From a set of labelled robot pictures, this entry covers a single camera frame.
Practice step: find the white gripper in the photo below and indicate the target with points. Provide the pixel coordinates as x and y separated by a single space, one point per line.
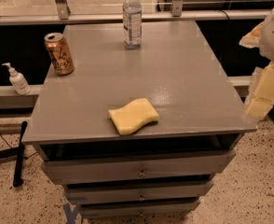
260 100

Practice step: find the clear plastic water bottle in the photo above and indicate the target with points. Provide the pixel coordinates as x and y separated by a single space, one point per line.
132 23

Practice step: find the yellow sponge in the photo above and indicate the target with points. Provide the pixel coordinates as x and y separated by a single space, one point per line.
132 117

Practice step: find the white pump dispenser bottle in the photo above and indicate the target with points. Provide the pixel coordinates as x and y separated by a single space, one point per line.
17 80

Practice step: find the top grey drawer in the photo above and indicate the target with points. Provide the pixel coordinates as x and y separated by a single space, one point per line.
133 168

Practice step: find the grey drawer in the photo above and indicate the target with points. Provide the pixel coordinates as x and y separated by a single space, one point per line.
133 168
142 192
138 208

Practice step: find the grey drawer cabinet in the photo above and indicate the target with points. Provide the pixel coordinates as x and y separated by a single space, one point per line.
174 69

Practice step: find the bottom grey drawer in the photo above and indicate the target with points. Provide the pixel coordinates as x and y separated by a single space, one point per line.
138 208

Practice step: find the gold soda can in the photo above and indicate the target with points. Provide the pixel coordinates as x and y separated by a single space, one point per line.
59 53

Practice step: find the middle grey drawer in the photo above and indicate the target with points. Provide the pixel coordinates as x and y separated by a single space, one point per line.
142 192

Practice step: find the black stand leg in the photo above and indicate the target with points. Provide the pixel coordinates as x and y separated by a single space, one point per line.
18 153

